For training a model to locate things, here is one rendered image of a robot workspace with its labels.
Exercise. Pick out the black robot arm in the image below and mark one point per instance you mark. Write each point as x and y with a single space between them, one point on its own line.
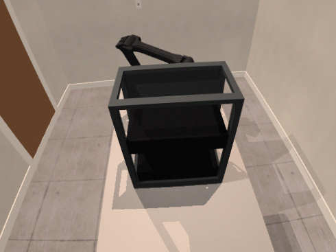
128 45

